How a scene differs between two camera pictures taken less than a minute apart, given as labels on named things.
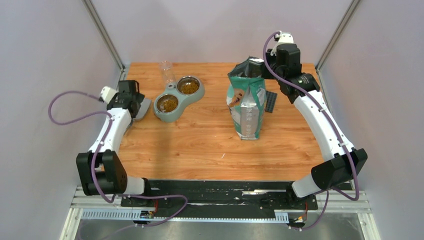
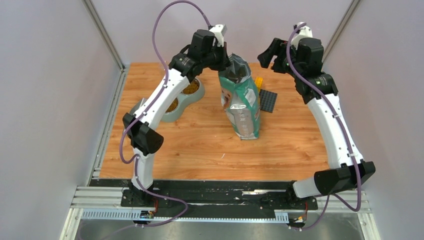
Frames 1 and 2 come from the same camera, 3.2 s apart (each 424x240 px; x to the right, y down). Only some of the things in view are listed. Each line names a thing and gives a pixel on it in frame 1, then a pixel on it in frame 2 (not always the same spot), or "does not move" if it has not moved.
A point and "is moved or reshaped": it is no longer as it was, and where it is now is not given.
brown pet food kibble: [170, 105] does not move
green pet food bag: [246, 98] is moved or reshaped
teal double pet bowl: [169, 106] does not move
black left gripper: [139, 98] → [224, 61]
